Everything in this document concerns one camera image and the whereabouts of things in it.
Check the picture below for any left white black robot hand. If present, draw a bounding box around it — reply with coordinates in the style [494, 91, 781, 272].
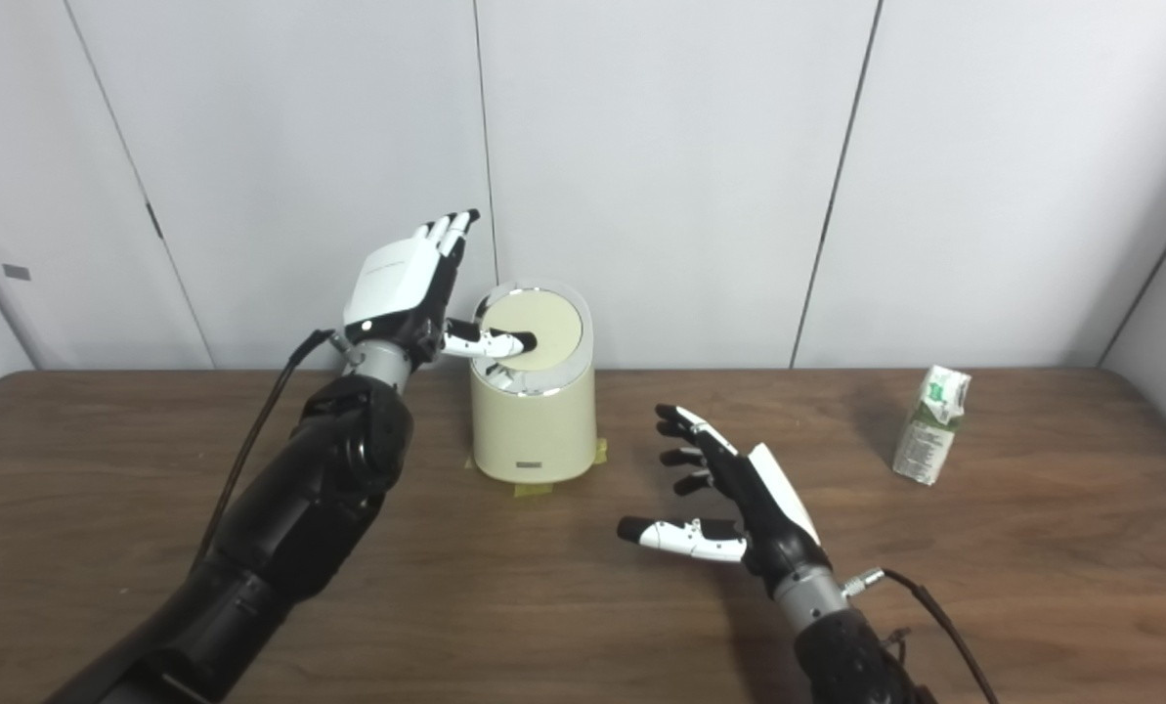
[341, 208, 538, 368]

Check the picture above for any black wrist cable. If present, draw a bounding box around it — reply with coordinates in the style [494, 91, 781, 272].
[842, 567, 999, 704]
[190, 329, 351, 578]

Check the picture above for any white green milk carton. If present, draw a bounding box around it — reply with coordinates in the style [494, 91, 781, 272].
[891, 365, 972, 487]

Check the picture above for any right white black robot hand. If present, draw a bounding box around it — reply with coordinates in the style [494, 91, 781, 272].
[617, 404, 833, 593]

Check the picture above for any cream round bin lid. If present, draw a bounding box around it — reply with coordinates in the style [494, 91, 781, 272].
[482, 289, 583, 372]

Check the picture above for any cream-colored cylindrical bin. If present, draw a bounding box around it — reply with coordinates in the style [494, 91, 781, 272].
[469, 280, 598, 484]

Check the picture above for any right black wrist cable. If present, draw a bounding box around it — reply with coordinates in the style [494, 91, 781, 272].
[842, 567, 999, 704]

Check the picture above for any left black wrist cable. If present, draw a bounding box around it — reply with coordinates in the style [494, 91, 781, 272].
[190, 329, 351, 578]

